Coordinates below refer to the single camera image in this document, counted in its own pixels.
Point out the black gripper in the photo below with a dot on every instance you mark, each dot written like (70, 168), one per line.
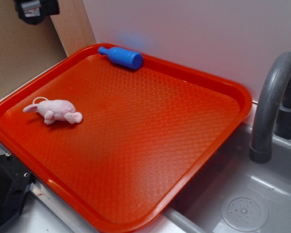
(34, 12)

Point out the wooden board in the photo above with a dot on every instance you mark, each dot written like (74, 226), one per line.
(72, 26)

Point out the pink plush toy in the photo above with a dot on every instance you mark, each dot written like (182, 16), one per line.
(54, 110)

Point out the blue plastic bottle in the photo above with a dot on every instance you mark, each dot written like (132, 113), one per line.
(122, 57)

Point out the red plastic tray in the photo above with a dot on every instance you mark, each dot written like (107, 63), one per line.
(92, 83)

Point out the grey faucet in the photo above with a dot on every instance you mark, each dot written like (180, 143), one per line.
(273, 114)

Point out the grey toy sink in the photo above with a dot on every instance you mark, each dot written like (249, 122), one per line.
(232, 194)

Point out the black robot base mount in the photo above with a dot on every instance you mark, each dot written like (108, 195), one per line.
(15, 182)

